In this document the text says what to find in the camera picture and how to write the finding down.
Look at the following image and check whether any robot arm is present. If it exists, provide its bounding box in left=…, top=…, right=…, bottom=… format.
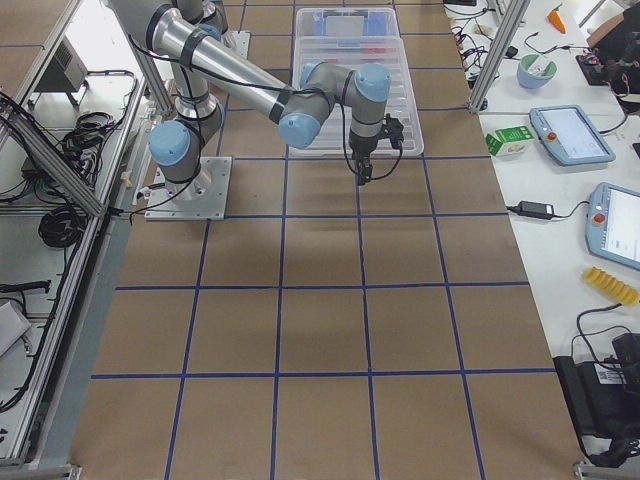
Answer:
left=109, top=1, right=404, bottom=185

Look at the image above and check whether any aluminium frame post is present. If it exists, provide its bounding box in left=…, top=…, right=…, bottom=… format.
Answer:
left=468, top=0, right=530, bottom=113

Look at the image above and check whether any green white carton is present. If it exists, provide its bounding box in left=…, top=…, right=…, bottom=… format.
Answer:
left=485, top=125, right=534, bottom=157

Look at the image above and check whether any clear plastic storage box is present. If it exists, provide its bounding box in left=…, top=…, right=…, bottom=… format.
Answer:
left=294, top=7, right=400, bottom=38

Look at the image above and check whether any teach pendant tablet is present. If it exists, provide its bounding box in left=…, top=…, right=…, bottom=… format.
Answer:
left=529, top=105, right=616, bottom=166
left=585, top=182, right=640, bottom=270

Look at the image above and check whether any black power adapter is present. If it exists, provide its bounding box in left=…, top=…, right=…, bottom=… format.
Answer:
left=516, top=200, right=555, bottom=220

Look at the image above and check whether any orange carrot toy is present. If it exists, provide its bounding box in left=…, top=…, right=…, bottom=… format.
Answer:
left=546, top=4, right=567, bottom=34

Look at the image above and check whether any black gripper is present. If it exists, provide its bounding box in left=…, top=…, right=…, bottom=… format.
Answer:
left=349, top=114, right=404, bottom=186

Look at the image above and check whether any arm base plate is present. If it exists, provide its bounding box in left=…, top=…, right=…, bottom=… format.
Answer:
left=144, top=156, right=233, bottom=221
left=218, top=30, right=250, bottom=71

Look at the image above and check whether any yellow ridged toy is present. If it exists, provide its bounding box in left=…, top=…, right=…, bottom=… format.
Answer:
left=582, top=267, right=639, bottom=306

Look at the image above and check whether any clear plastic box lid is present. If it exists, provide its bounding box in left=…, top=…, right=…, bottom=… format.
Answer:
left=279, top=37, right=424, bottom=157

